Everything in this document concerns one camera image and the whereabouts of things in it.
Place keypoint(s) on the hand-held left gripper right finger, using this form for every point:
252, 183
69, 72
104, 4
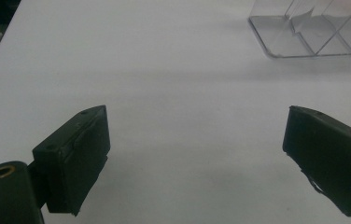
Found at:
329, 155

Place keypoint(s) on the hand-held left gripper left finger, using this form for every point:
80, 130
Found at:
80, 155

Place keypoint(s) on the clear acrylic pen organizer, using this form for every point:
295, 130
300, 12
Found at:
276, 34

